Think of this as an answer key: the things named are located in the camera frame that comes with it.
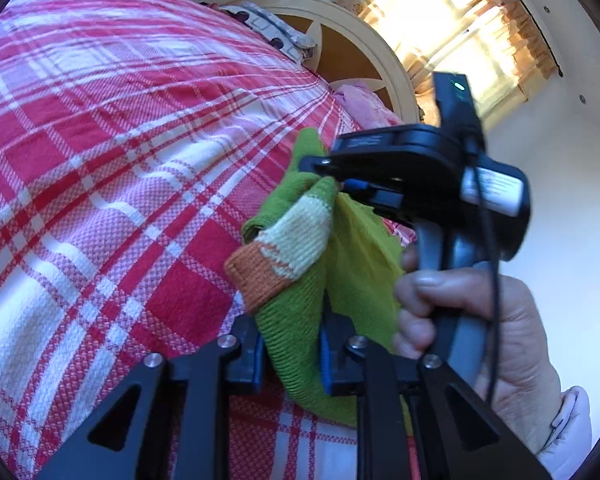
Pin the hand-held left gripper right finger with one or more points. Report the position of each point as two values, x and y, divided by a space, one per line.
330 365

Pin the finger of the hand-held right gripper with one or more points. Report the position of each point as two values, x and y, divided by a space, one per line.
375 192
320 165

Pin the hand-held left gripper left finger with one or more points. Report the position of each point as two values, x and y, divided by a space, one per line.
245 360

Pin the green orange striped knit sweater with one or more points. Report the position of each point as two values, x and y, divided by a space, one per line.
300 340

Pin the person's right hand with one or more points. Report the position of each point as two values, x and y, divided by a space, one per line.
520 340

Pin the pink fleece blanket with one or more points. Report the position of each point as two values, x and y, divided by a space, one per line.
360 102

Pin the cream wooden headboard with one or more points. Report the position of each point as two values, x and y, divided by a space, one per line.
365 60

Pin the yellow window curtain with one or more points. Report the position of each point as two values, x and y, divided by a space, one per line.
430 20

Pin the white patterned pillow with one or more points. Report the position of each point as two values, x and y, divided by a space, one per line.
275 30

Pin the red plaid bed sheet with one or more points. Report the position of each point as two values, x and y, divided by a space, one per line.
105 160

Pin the dark curtain rail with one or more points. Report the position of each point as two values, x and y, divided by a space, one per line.
535 15

